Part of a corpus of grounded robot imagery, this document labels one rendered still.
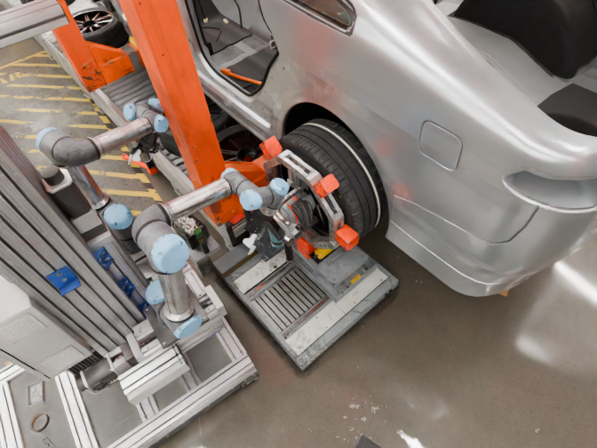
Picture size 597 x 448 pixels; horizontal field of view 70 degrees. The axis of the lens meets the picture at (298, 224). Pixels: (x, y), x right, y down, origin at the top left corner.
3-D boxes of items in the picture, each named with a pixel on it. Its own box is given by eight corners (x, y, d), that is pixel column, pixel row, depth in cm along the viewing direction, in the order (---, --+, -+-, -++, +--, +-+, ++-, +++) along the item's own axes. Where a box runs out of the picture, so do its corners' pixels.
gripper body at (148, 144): (147, 156, 211) (152, 135, 205) (134, 148, 213) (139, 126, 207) (157, 154, 218) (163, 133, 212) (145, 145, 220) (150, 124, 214)
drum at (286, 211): (317, 214, 220) (315, 196, 209) (285, 237, 212) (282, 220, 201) (299, 200, 227) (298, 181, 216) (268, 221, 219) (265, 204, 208)
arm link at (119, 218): (125, 244, 200) (113, 227, 190) (107, 231, 206) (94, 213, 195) (144, 227, 206) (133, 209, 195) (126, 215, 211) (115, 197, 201)
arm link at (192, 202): (123, 235, 147) (235, 182, 174) (138, 253, 142) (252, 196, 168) (115, 210, 139) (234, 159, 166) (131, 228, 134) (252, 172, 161)
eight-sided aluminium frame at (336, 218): (344, 260, 225) (345, 191, 182) (335, 267, 223) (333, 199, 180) (280, 204, 253) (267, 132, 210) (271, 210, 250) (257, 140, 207)
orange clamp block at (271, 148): (284, 150, 209) (274, 134, 207) (272, 158, 207) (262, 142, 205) (279, 153, 216) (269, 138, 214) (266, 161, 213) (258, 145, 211)
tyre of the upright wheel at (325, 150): (351, 105, 187) (287, 126, 246) (311, 131, 179) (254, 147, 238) (409, 228, 207) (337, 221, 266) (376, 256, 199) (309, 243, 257)
